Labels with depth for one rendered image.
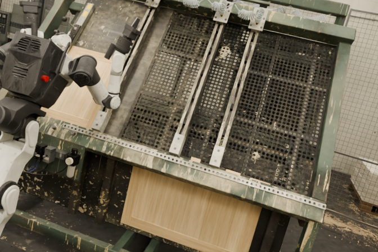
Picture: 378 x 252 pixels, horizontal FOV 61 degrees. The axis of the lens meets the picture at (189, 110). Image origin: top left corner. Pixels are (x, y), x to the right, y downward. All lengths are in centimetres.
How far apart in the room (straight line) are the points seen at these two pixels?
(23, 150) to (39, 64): 45
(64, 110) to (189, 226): 115
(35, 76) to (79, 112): 62
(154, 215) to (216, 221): 43
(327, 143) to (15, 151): 174
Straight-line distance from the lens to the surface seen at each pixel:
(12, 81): 180
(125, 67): 226
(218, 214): 225
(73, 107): 230
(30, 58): 176
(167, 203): 230
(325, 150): 209
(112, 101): 192
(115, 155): 204
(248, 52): 231
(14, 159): 186
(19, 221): 262
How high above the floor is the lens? 152
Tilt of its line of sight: 10 degrees down
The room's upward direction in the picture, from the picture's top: 14 degrees clockwise
